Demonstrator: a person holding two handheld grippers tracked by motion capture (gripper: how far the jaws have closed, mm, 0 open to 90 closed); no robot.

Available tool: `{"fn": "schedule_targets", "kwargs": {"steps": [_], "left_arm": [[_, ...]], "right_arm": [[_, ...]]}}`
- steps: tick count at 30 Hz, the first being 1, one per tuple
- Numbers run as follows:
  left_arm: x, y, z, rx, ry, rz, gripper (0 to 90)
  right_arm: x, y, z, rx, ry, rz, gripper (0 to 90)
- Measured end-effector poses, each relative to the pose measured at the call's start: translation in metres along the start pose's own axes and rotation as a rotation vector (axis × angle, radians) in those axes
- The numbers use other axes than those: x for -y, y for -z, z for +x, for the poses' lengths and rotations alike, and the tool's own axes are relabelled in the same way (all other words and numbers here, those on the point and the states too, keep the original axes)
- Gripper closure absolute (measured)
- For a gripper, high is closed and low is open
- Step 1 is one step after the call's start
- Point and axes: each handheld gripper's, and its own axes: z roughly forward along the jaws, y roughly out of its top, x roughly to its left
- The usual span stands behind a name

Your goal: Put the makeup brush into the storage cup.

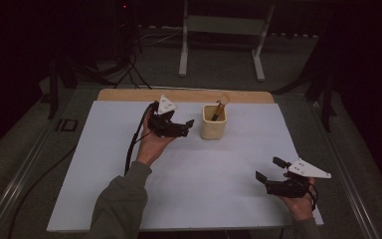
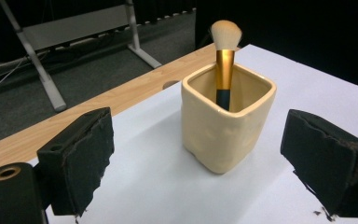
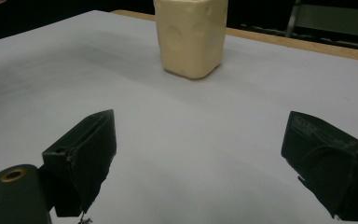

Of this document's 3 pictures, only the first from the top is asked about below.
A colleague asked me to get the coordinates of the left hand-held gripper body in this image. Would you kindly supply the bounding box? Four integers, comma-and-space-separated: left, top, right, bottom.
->
148, 95, 191, 139

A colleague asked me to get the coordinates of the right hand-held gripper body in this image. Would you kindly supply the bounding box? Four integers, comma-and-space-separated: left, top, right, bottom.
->
265, 157, 332, 199

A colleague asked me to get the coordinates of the cream square cup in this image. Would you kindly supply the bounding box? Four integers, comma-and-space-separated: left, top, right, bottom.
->
200, 104, 229, 141

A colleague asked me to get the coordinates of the black-handled makeup brush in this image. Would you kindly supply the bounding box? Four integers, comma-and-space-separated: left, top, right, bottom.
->
211, 94, 231, 122

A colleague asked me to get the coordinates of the person's right hand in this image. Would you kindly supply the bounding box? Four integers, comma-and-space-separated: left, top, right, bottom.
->
278, 172, 318, 222

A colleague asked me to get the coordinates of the person's left hand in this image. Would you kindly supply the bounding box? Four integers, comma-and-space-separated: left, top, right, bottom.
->
135, 107, 177, 167

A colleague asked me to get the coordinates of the white table sheet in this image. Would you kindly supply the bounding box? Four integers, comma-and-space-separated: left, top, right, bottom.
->
46, 100, 324, 233

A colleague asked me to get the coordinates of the wooden table board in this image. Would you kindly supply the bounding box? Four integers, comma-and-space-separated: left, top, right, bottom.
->
96, 88, 276, 105

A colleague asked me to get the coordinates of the black tripod stand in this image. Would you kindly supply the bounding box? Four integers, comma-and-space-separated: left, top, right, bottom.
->
112, 0, 153, 91

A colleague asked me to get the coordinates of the black stand leg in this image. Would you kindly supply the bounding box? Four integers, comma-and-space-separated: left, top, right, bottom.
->
304, 66, 338, 133
47, 56, 81, 120

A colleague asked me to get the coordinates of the white metal stand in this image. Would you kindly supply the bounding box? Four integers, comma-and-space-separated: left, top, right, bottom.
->
178, 0, 277, 83

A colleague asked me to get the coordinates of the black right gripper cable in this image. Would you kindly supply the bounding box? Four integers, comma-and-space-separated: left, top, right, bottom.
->
306, 181, 320, 212

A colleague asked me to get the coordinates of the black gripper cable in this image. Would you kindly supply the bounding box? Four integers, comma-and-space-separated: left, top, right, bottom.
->
123, 101, 160, 177
306, 181, 320, 212

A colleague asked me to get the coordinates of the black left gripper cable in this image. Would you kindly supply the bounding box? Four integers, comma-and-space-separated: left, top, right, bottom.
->
123, 101, 160, 177

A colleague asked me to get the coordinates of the black floor bracket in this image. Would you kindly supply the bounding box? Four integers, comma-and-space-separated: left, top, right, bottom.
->
55, 118, 80, 133

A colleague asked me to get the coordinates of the black floor cable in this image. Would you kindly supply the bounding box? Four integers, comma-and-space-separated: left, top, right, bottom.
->
7, 144, 78, 239

